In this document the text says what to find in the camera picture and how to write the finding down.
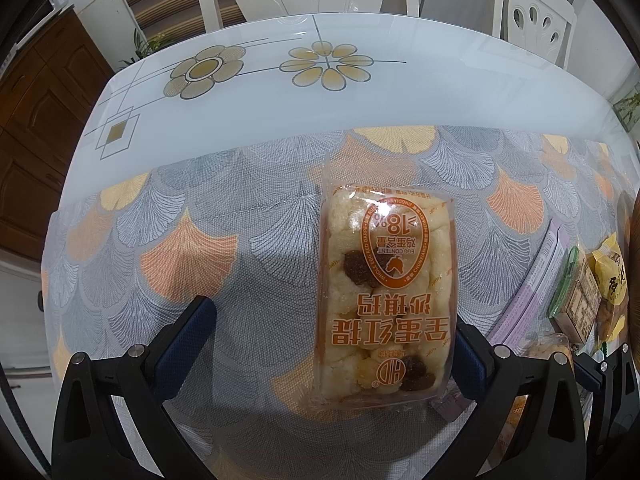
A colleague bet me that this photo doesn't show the egg cake snack pack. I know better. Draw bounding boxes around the egg cake snack pack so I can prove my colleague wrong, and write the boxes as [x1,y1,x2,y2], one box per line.
[314,184,458,408]

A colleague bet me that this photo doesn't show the yellow snack bag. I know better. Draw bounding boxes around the yellow snack bag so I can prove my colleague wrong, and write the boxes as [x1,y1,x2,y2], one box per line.
[587,233,628,346]

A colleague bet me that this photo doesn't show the brown wooden door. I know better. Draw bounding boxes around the brown wooden door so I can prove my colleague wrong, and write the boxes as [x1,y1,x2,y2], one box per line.
[1,9,114,261]

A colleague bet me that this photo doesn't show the white chair right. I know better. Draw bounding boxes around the white chair right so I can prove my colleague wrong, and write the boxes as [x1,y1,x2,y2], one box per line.
[488,0,577,70]

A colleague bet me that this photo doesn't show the potted green plant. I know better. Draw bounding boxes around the potted green plant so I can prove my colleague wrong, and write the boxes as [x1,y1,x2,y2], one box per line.
[122,28,171,66]

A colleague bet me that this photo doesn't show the woven tan basket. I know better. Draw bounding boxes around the woven tan basket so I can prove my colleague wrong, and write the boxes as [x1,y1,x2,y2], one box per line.
[615,190,636,262]

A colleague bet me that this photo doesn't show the green-edged biscuit pack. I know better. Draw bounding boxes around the green-edged biscuit pack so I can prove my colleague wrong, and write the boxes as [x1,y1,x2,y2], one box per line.
[548,246,601,347]

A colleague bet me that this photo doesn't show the purple stick sachets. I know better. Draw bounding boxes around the purple stick sachets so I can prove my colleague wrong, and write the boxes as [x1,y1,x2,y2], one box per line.
[487,218,570,352]

